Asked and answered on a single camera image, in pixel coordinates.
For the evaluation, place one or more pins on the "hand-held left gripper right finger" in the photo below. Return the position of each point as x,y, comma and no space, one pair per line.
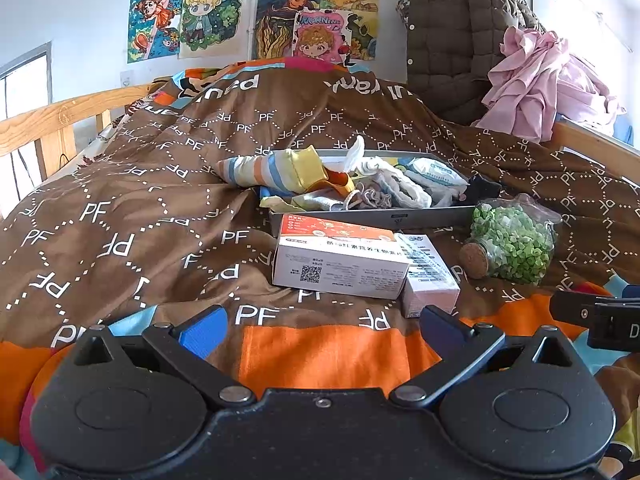
442,330

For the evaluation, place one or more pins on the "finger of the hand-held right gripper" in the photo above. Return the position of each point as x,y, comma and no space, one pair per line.
575,307

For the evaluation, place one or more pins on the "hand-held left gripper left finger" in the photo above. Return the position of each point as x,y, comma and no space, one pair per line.
204,332

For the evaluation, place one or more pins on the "grey tray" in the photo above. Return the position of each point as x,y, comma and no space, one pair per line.
380,219

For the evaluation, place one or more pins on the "striped towel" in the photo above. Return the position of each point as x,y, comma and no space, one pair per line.
255,170

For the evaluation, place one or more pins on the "small white carton box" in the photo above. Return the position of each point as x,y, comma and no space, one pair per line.
430,280

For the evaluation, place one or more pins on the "glass jar of green beads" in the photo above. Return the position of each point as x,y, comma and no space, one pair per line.
515,245

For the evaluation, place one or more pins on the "large white carton box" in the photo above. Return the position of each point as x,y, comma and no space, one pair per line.
335,260

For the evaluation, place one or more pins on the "brown printed blanket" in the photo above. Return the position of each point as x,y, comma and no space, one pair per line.
150,200

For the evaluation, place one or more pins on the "black pouch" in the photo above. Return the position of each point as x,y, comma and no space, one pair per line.
482,190

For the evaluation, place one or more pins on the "grey cloth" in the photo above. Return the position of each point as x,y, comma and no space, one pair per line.
370,197

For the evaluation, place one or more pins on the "pale yellow cloth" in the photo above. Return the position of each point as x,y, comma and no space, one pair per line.
290,202

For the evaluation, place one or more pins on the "blue cloth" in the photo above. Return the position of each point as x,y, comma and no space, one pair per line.
277,191

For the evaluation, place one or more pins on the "small white cloth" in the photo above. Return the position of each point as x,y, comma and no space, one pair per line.
372,166

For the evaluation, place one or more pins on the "orange scoop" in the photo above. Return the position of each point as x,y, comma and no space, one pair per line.
340,182

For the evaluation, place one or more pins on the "mustard yellow cloth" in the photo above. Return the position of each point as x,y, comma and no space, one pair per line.
307,167

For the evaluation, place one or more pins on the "patterned bed sheet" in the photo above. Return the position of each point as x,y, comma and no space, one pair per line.
95,147

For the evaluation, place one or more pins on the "pink cloth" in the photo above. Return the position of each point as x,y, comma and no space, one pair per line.
535,85

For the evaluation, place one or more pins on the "brown quilted jacket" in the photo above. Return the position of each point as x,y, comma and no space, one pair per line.
450,50

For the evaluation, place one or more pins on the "window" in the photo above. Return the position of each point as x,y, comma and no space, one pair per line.
22,90

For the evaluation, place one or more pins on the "wooden bed frame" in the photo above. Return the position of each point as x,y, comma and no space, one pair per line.
45,122

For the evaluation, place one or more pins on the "wall socket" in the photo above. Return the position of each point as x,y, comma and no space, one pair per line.
126,79

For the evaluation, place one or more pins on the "orange-haired girl wall poster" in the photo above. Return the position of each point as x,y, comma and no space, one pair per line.
152,22

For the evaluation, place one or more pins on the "pink blond girl wall poster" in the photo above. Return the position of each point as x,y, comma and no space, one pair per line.
320,40

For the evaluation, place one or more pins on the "blond child wall poster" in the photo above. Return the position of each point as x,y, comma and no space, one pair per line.
212,15

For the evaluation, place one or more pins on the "fish and seaweed wall poster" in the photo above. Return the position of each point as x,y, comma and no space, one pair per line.
280,15

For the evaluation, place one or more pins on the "yellow landscape wall poster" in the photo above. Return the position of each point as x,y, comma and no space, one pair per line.
360,10

